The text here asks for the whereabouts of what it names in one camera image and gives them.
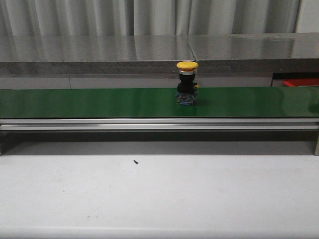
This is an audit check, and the grey left table slab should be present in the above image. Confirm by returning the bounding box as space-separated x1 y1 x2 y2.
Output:
0 36 194 75

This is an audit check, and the grey table slab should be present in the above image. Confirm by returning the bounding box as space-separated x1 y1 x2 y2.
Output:
188 33 319 74
0 36 194 75

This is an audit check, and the green conveyor belt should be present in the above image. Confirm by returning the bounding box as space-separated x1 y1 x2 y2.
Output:
0 87 319 119

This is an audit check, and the red plastic tray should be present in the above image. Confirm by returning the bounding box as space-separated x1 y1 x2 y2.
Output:
284 78 319 87

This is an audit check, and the grey right table slab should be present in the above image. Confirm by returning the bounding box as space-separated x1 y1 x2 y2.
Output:
188 33 319 74

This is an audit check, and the right conveyor support leg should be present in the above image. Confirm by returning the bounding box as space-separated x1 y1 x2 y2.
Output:
314 132 319 156

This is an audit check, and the grey pleated curtain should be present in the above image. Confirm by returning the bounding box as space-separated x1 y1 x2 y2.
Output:
0 0 300 36

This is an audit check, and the aluminium conveyor frame rail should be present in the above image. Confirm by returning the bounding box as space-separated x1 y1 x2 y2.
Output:
0 118 319 131

